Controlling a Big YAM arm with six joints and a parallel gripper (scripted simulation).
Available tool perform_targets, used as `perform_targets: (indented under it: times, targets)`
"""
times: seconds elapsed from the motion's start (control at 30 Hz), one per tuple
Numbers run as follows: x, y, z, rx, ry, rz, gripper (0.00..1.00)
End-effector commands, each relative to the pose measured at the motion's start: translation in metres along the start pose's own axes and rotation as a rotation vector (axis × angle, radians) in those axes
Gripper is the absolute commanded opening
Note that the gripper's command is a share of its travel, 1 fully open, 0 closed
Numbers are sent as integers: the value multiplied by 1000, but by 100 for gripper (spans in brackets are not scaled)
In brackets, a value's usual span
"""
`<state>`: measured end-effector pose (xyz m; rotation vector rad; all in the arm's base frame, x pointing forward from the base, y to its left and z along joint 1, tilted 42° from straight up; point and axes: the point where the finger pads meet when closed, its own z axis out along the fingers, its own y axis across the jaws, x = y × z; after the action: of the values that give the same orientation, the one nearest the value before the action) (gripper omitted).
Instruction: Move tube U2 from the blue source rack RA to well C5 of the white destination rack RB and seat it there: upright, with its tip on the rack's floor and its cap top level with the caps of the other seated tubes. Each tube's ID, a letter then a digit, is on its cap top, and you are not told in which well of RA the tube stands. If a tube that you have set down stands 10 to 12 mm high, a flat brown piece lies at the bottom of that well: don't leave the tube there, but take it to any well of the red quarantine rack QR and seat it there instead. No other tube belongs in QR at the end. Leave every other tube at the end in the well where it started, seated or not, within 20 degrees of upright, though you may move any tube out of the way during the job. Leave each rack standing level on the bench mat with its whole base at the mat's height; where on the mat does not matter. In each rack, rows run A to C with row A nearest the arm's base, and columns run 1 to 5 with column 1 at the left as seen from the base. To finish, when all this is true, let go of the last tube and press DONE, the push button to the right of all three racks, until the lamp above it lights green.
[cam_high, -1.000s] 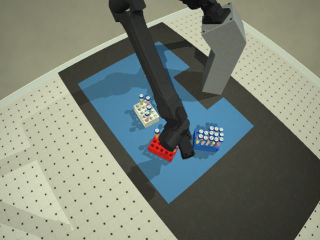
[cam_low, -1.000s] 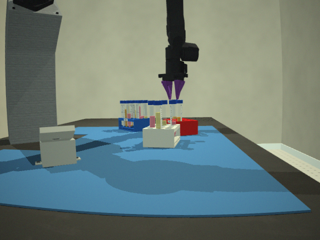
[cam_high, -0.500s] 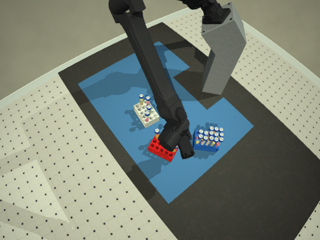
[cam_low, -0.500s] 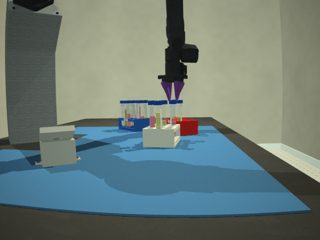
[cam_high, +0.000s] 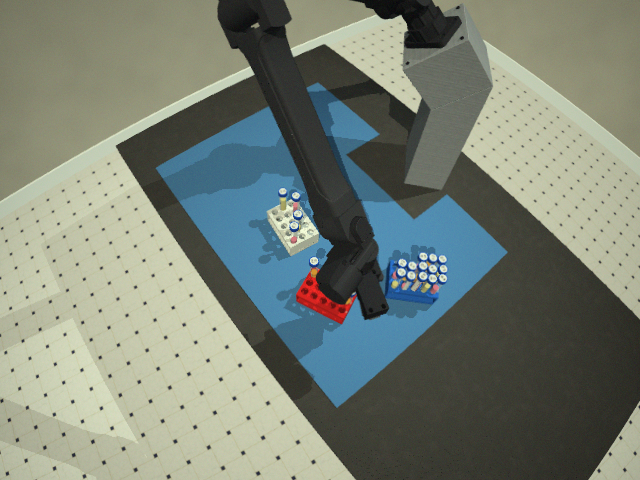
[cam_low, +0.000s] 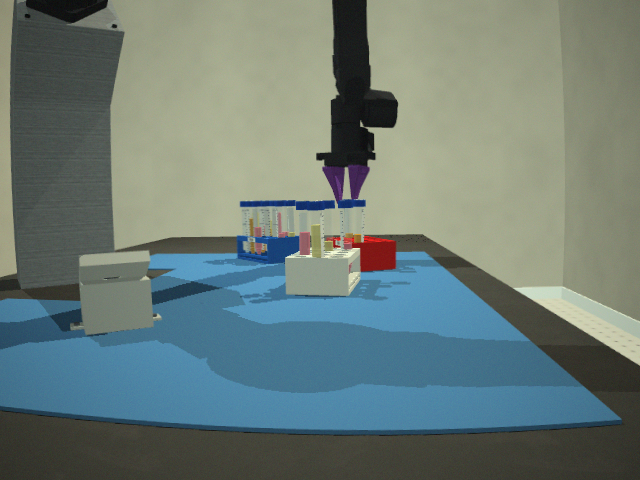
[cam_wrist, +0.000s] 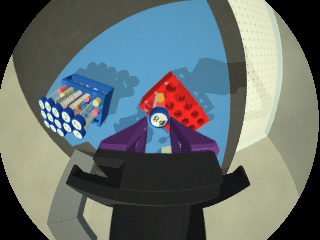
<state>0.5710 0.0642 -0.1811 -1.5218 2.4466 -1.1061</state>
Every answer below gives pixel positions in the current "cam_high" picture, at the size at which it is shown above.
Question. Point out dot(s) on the red tube rack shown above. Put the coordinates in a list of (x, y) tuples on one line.
[(323, 304)]

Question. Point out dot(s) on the white tube rack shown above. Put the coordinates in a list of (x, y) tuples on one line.
[(306, 237)]

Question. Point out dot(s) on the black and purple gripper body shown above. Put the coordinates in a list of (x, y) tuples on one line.
[(381, 276)]

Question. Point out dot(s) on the blue test tube rack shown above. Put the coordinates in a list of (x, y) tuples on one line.
[(406, 295)]

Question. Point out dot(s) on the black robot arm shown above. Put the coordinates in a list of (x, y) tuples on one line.
[(337, 214)]

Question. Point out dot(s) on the test tube with blue cap and pink liquid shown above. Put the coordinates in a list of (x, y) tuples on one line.
[(296, 200)]

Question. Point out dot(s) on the blue bench mat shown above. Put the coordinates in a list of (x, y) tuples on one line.
[(226, 184)]

